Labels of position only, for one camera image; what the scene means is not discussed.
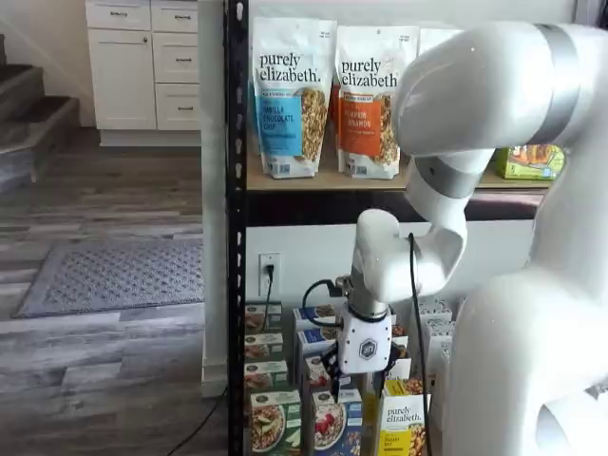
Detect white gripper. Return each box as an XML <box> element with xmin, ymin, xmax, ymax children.
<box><xmin>321</xmin><ymin>308</ymin><xmax>408</xmax><ymax>405</ymax></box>

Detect white patterned pantry box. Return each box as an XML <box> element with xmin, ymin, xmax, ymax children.
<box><xmin>421</xmin><ymin>316</ymin><xmax>455</xmax><ymax>351</ymax></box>
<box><xmin>416</xmin><ymin>297</ymin><xmax>453</xmax><ymax>320</ymax></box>

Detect green oatmeal box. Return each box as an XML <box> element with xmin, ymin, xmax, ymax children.
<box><xmin>244</xmin><ymin>360</ymin><xmax>290</xmax><ymax>393</ymax></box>
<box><xmin>244</xmin><ymin>300</ymin><xmax>283</xmax><ymax>333</ymax></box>
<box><xmin>244</xmin><ymin>332</ymin><xmax>285</xmax><ymax>364</ymax></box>
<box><xmin>249</xmin><ymin>389</ymin><xmax>303</xmax><ymax>456</ymax></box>

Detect green Bobo's apple pie box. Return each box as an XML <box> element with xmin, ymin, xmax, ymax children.
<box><xmin>493</xmin><ymin>144</ymin><xmax>569</xmax><ymax>181</ymax></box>

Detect orange label granola bag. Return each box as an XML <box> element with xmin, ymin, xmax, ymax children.
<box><xmin>329</xmin><ymin>84</ymin><xmax>342</xmax><ymax>143</ymax></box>
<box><xmin>334</xmin><ymin>25</ymin><xmax>421</xmax><ymax>181</ymax></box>

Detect black metal shelving rack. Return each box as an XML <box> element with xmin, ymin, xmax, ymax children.
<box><xmin>222</xmin><ymin>0</ymin><xmax>547</xmax><ymax>456</ymax></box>

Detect grey textured floor mat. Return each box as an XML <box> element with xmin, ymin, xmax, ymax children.
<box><xmin>11</xmin><ymin>237</ymin><xmax>206</xmax><ymax>320</ymax></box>

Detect blue label granola bag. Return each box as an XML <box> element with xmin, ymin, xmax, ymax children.
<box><xmin>251</xmin><ymin>16</ymin><xmax>340</xmax><ymax>181</ymax></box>

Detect red label granola bag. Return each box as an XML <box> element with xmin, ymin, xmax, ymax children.
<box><xmin>418</xmin><ymin>27</ymin><xmax>466</xmax><ymax>56</ymax></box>

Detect white drawer cabinet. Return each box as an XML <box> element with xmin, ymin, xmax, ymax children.
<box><xmin>85</xmin><ymin>0</ymin><xmax>201</xmax><ymax>148</ymax></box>

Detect grey wooden stairs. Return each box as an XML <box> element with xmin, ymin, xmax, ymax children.
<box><xmin>0</xmin><ymin>32</ymin><xmax>80</xmax><ymax>191</ymax></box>

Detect long black arm cable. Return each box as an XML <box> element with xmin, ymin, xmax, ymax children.
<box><xmin>407</xmin><ymin>231</ymin><xmax>432</xmax><ymax>456</ymax></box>

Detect white wall outlet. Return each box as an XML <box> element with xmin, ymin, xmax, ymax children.
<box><xmin>257</xmin><ymin>252</ymin><xmax>282</xmax><ymax>297</ymax></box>

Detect black plug with cable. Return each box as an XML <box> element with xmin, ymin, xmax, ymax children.
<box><xmin>262</xmin><ymin>263</ymin><xmax>277</xmax><ymax>308</ymax></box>

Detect black floor cable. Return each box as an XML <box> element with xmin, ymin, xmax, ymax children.
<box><xmin>165</xmin><ymin>383</ymin><xmax>230</xmax><ymax>456</ymax></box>

